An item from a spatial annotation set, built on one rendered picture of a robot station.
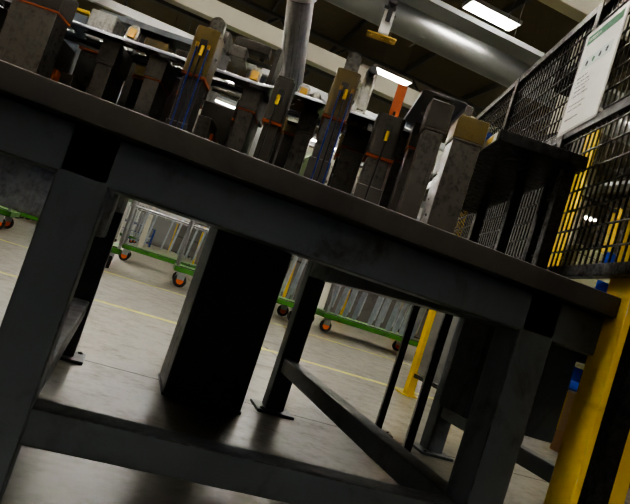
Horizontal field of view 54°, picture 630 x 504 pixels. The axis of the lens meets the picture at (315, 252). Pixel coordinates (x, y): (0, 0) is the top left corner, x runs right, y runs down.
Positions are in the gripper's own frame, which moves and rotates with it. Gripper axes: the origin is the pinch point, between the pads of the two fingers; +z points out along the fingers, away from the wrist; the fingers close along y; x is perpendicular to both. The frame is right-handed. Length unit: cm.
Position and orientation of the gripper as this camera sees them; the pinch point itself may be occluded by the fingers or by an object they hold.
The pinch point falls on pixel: (386, 24)
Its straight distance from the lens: 182.1
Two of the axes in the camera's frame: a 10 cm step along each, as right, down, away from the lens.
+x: 9.5, 3.2, 0.2
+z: -3.1, 9.5, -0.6
